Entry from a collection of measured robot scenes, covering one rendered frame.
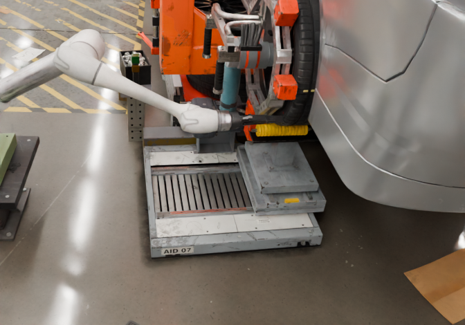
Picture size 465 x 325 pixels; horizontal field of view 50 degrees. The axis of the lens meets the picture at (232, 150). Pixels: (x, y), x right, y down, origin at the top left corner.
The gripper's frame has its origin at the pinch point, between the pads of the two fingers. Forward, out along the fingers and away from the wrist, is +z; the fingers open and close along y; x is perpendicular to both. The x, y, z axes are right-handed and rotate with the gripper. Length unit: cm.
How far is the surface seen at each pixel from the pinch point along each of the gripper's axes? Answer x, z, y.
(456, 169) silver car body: -33, 27, 83
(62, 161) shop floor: -3, -100, -87
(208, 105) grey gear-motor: 20, -20, -52
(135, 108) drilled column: 26, -58, -83
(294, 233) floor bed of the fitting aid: -51, 14, -28
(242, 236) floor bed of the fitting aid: -51, -12, -28
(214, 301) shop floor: -77, -29, -13
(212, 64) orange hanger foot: 42, -17, -49
